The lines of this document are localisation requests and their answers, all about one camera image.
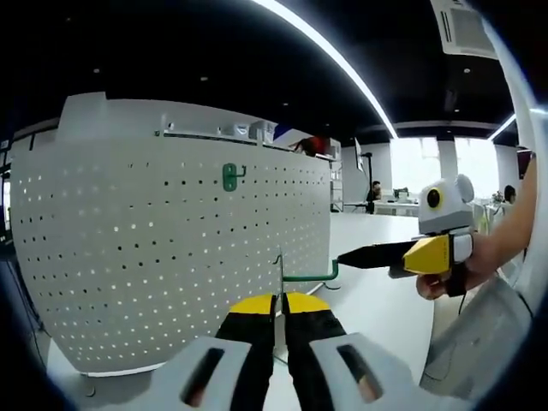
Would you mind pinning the curved white ceiling light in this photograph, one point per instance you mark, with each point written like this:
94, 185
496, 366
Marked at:
364, 90

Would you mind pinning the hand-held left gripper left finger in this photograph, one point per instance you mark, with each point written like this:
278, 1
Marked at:
244, 368

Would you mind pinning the green hook assembly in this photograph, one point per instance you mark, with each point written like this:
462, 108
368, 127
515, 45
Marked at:
308, 278
230, 182

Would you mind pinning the white perforated mounting plate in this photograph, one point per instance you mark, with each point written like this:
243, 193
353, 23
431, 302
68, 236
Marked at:
128, 214

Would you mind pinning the person's right hand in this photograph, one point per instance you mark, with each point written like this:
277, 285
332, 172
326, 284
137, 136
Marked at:
484, 265

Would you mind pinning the ceiling air conditioner vent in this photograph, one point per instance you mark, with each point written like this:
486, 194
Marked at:
462, 25

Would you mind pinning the grey metal shelf rack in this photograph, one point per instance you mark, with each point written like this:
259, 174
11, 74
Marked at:
336, 180

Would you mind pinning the black tripod stand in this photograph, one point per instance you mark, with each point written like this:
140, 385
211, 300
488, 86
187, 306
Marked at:
367, 188

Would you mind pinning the straight white ceiling light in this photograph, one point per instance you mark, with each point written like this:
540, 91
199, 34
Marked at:
503, 126

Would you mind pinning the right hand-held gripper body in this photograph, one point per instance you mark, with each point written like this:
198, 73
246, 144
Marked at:
445, 214

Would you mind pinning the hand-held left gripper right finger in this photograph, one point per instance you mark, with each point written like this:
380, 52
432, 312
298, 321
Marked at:
317, 368

